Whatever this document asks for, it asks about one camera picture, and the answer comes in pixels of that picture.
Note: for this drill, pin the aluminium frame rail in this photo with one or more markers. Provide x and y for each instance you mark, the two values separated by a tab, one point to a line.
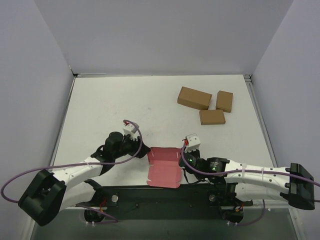
275	203

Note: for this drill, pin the small brown box right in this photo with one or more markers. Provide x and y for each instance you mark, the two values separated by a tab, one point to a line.
224	101

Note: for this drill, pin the brown cardboard box front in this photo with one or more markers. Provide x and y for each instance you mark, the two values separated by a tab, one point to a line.
212	117

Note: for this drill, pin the pink cardboard box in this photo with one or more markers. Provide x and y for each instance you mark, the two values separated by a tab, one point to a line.
164	170

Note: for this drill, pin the large brown cardboard box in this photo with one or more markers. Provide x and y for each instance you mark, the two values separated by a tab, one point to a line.
195	99

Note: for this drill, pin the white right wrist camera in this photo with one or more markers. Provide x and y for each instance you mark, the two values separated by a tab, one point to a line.
191	143

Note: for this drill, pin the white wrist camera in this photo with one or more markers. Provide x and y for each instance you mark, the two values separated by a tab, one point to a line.
130	129
191	143

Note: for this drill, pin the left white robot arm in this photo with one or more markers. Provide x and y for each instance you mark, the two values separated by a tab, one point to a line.
51	192

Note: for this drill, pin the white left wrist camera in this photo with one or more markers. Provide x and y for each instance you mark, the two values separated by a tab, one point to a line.
130	129

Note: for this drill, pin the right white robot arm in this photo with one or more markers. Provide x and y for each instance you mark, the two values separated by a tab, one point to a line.
244	183

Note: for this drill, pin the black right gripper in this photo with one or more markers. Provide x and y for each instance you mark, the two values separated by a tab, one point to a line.
185	160

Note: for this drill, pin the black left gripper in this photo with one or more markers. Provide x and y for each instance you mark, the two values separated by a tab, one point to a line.
139	148

